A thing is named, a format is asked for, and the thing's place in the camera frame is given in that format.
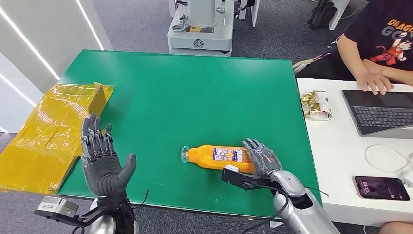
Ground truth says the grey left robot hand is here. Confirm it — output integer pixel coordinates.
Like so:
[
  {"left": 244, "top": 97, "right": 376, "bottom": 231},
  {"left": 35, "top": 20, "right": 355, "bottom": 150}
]
[{"left": 80, "top": 113, "right": 137, "bottom": 198}]

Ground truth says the person's right hand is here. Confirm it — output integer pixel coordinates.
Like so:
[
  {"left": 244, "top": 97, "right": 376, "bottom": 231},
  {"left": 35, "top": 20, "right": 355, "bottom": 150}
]
[{"left": 355, "top": 68, "right": 395, "bottom": 95}]

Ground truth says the person's left hand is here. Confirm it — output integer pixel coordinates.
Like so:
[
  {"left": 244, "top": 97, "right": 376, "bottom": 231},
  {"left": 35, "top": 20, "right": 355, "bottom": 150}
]
[{"left": 363, "top": 59, "right": 388, "bottom": 73}]

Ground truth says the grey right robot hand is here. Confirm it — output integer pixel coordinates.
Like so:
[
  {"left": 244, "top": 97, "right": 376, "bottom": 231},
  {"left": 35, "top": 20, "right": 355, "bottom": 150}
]
[{"left": 241, "top": 138, "right": 283, "bottom": 177}]

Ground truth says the orange plastic bottle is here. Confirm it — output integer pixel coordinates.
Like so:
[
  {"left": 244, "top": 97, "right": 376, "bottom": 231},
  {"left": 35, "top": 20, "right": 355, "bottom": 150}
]
[{"left": 180, "top": 144, "right": 257, "bottom": 174}]

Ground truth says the grey laptop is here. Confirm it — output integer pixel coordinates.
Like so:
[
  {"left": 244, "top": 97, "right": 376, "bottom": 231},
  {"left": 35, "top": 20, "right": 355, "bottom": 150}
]
[{"left": 341, "top": 89, "right": 413, "bottom": 140}]

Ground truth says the person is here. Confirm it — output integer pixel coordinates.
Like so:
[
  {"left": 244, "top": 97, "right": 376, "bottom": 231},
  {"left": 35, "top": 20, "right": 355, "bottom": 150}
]
[{"left": 304, "top": 0, "right": 413, "bottom": 96}]

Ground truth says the white furniture leg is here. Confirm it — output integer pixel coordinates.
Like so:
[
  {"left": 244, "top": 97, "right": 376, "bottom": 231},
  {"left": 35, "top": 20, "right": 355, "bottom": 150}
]
[{"left": 328, "top": 0, "right": 351, "bottom": 31}]

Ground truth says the gold snack wrapper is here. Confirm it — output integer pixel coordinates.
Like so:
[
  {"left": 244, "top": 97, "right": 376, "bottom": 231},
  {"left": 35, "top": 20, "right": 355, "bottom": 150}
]
[{"left": 300, "top": 90, "right": 333, "bottom": 122}]

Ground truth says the yellow taped cardboard box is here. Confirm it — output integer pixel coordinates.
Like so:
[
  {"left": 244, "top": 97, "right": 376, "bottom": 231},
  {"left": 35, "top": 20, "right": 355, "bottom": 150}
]
[{"left": 0, "top": 82, "right": 115, "bottom": 195}]

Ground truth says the beige bag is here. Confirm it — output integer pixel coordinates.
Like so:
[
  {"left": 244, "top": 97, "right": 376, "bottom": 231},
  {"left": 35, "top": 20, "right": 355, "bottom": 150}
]
[{"left": 293, "top": 51, "right": 333, "bottom": 76}]

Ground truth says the white desk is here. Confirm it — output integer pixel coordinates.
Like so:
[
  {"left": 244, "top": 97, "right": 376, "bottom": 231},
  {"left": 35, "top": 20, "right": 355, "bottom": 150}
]
[{"left": 296, "top": 77, "right": 413, "bottom": 227}]

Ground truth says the green table mat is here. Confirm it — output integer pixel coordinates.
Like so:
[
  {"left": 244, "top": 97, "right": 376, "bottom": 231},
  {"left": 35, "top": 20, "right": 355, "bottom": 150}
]
[{"left": 58, "top": 49, "right": 323, "bottom": 218}]

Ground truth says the black smartphone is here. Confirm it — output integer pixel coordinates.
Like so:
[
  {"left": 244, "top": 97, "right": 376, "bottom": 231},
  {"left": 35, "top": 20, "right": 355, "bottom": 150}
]
[{"left": 354, "top": 175, "right": 411, "bottom": 202}]

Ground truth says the white panel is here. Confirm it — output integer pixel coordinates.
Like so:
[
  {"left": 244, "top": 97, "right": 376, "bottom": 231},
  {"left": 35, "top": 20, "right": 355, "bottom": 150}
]
[{"left": 250, "top": 0, "right": 261, "bottom": 28}]

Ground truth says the person's knee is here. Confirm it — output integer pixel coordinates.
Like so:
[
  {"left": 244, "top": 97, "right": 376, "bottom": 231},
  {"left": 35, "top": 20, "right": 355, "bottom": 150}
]
[{"left": 375, "top": 221, "right": 413, "bottom": 234}]

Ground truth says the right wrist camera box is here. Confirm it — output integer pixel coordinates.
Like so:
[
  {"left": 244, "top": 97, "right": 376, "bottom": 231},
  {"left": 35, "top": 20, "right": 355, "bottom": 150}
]
[{"left": 221, "top": 164, "right": 275, "bottom": 191}]

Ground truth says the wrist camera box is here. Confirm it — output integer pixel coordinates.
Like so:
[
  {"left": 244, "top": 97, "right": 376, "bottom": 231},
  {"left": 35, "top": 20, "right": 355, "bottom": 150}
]
[
  {"left": 221, "top": 164, "right": 275, "bottom": 191},
  {"left": 34, "top": 196, "right": 80, "bottom": 223}
]

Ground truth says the thin black wire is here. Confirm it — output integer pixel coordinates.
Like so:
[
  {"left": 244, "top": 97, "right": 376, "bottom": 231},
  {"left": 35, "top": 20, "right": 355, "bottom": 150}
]
[
  {"left": 132, "top": 189, "right": 150, "bottom": 209},
  {"left": 303, "top": 185, "right": 330, "bottom": 198}
]

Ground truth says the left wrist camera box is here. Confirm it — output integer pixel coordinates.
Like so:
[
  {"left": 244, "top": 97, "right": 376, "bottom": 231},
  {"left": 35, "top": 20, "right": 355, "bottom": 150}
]
[{"left": 34, "top": 196, "right": 80, "bottom": 223}]

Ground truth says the white cable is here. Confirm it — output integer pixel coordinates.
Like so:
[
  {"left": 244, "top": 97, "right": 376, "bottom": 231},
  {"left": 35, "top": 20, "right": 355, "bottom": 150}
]
[{"left": 364, "top": 144, "right": 413, "bottom": 174}]

